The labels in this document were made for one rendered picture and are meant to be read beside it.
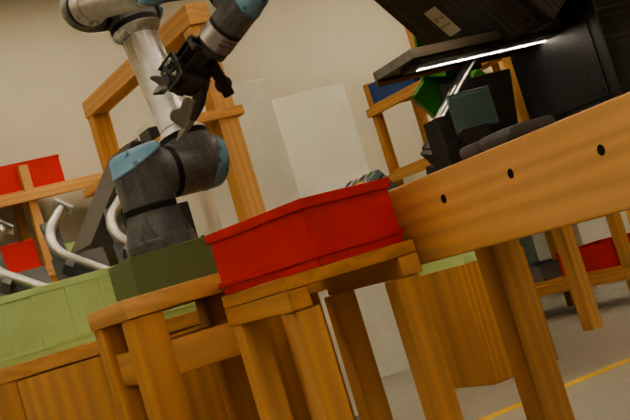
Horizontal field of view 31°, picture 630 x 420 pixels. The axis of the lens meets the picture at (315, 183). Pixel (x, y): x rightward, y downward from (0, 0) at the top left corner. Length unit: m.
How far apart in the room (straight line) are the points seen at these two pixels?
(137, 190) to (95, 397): 0.66
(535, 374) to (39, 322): 1.28
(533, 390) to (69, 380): 1.19
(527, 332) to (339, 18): 8.09
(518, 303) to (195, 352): 1.06
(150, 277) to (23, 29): 7.51
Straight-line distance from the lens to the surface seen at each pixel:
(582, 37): 2.25
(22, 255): 8.75
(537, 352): 3.10
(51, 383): 2.89
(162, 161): 2.46
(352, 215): 2.02
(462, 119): 2.19
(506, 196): 1.84
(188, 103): 2.37
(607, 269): 7.95
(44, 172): 8.93
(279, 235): 2.02
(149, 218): 2.42
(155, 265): 2.37
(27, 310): 2.96
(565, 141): 1.69
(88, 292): 2.99
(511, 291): 3.07
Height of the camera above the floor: 0.79
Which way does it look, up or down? 4 degrees up
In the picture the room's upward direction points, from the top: 17 degrees counter-clockwise
